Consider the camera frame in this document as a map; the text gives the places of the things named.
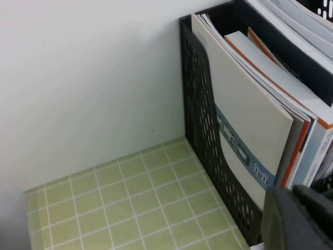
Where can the thick plain white book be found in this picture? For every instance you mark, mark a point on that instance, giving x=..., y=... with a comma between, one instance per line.
x=299, y=26

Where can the white book orange stripe spine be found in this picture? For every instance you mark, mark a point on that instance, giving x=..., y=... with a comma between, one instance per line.
x=325, y=145

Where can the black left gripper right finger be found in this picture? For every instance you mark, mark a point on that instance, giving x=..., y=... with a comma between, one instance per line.
x=321, y=224

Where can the thin orange spine magazine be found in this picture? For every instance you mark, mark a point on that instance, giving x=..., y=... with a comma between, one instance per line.
x=299, y=145

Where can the green checkered tablecloth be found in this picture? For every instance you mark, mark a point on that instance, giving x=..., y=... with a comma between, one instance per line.
x=117, y=203

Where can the blue spine book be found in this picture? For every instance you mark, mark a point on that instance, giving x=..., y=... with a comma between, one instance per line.
x=260, y=65

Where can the black perforated plastic book holder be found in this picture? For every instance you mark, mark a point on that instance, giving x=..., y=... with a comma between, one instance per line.
x=200, y=104

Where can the beige booklet with blue band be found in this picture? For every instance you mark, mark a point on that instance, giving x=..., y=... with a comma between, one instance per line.
x=247, y=104

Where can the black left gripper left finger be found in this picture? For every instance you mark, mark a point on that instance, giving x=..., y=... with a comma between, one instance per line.
x=281, y=226

